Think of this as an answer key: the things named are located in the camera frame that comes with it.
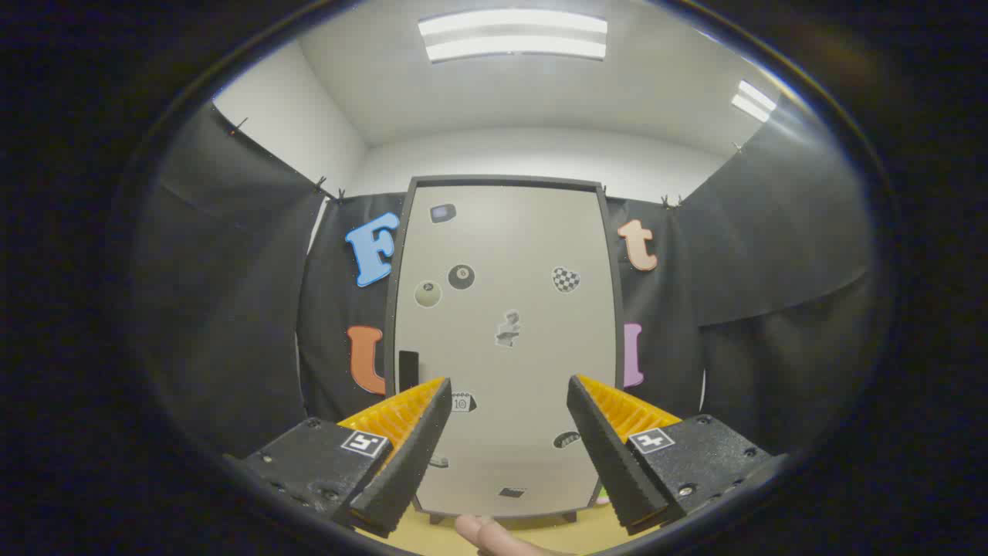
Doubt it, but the large ceiling light panel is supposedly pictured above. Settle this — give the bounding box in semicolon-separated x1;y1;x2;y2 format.
418;9;608;63

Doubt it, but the small ceiling light panel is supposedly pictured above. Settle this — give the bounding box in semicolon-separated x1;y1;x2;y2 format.
731;80;777;123

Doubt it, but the black backdrop cloth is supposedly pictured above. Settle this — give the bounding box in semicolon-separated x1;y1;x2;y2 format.
131;100;877;464

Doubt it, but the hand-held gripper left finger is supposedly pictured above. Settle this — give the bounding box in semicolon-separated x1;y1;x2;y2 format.
224;377;452;537

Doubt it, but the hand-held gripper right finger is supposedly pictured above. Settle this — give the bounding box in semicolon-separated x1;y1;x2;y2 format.
567;375;788;536

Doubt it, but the grey shoe cabinet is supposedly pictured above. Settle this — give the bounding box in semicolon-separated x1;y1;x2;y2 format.
384;175;626;526

